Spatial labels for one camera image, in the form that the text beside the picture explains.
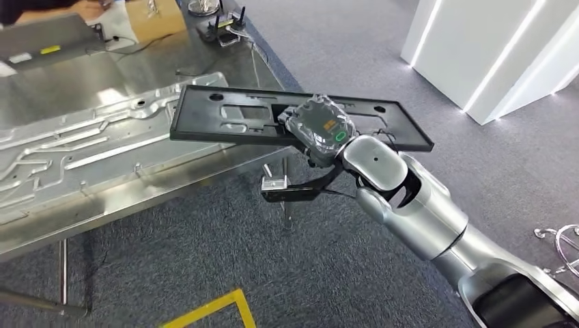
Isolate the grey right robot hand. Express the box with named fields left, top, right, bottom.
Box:
left=277, top=94, right=358, bottom=169

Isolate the black plastic plate frame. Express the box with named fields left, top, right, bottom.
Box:
left=169, top=84, right=435, bottom=154

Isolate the stainless steel workbench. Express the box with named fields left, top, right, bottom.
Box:
left=0, top=0, right=303, bottom=318

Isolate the black remote controller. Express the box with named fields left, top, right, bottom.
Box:
left=197, top=5, right=254, bottom=49

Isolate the white lit display pillar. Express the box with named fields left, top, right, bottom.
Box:
left=400, top=0, right=579, bottom=126

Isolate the brown cardboard box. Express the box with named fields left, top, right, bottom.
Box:
left=124, top=0, right=188, bottom=44

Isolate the white paper sheet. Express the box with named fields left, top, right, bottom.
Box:
left=85, top=1, right=139, bottom=51

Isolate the embossed aluminium panel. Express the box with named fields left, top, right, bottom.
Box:
left=0, top=71, right=254, bottom=226

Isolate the person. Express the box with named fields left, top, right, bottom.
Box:
left=0, top=0, right=114, bottom=26

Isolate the chrome curved metal stand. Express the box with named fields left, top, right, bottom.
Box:
left=533, top=223, right=579, bottom=278

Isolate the grey laptop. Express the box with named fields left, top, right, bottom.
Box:
left=0, top=12, right=107, bottom=73

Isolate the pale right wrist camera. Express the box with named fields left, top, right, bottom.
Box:
left=260, top=161, right=345, bottom=203

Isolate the black laptop cable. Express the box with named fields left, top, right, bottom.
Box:
left=92, top=23, right=176, bottom=57

